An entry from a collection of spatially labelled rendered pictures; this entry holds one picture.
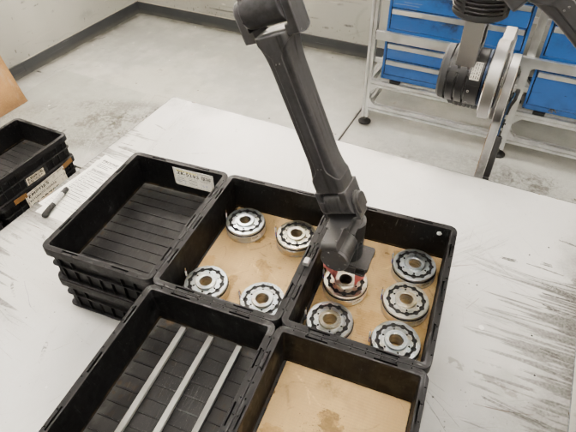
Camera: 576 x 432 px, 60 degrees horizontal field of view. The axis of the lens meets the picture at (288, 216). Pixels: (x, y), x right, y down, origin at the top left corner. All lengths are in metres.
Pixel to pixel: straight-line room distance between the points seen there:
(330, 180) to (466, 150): 2.29
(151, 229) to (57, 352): 0.38
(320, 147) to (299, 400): 0.50
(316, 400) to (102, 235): 0.72
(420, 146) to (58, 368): 2.39
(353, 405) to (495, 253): 0.70
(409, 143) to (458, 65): 1.80
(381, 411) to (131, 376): 0.51
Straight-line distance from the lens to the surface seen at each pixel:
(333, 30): 4.11
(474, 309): 1.39
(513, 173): 3.08
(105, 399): 1.11
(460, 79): 1.36
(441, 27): 2.92
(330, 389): 1.05
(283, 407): 1.04
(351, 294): 1.15
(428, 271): 1.22
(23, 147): 2.51
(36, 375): 1.36
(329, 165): 0.91
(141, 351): 1.15
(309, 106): 0.87
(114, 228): 1.42
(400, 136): 3.19
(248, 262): 1.25
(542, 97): 3.00
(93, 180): 1.82
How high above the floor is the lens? 1.76
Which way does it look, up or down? 43 degrees down
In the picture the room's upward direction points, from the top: 1 degrees counter-clockwise
